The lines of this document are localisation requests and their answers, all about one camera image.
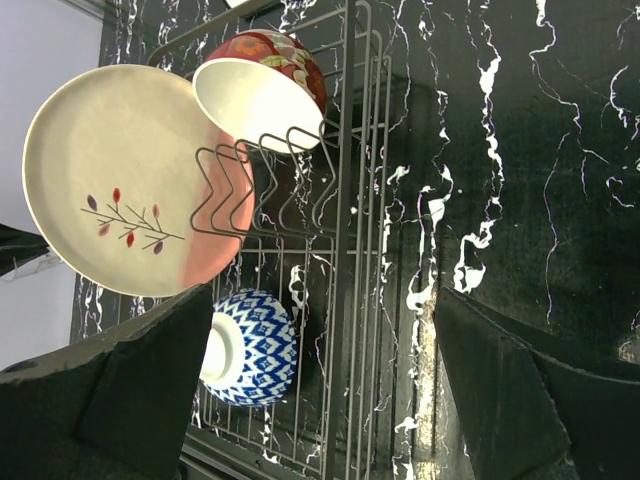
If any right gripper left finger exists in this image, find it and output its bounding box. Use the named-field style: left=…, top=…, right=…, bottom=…
left=1, top=284, right=212, bottom=479

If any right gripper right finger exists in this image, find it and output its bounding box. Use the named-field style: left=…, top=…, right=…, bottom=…
left=434, top=288, right=639, bottom=479

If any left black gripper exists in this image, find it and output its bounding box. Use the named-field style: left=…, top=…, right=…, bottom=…
left=1, top=224, right=50, bottom=278

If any cream pink plate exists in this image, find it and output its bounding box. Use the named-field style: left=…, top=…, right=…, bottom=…
left=23, top=64, right=254, bottom=297

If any blue white patterned bowl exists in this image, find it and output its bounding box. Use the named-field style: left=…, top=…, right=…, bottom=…
left=199, top=288, right=298, bottom=407

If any red floral bowl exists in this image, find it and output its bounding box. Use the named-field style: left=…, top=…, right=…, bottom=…
left=192, top=29, right=327, bottom=153

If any grey wire dish rack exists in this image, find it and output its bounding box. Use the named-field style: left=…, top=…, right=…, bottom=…
left=147, top=0, right=394, bottom=480

